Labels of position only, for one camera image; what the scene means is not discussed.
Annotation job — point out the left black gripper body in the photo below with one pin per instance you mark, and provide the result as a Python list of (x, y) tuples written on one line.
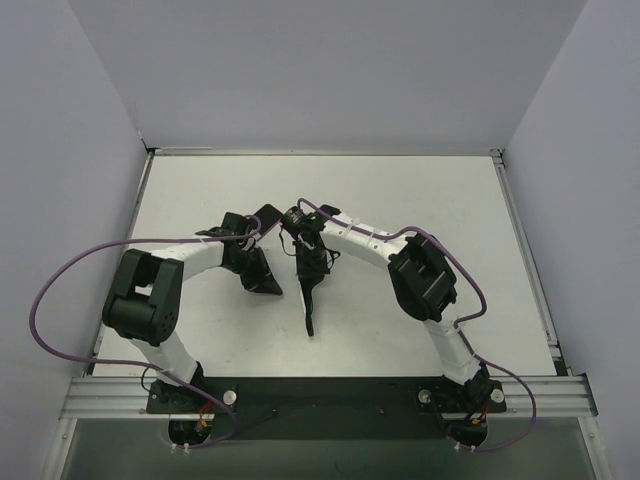
[(250, 265)]

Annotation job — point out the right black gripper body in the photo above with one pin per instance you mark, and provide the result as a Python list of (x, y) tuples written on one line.
[(310, 267)]

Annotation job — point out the purple smartphone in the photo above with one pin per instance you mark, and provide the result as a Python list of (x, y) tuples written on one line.
[(268, 217)]

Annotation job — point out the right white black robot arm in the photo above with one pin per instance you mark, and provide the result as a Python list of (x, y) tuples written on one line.
[(421, 276)]

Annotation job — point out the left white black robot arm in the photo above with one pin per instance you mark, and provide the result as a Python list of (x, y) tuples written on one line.
[(143, 302)]

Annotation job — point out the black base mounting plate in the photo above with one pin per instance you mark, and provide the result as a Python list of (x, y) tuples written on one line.
[(330, 408)]

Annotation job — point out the aluminium front rail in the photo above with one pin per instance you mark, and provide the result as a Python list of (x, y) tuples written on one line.
[(104, 398)]

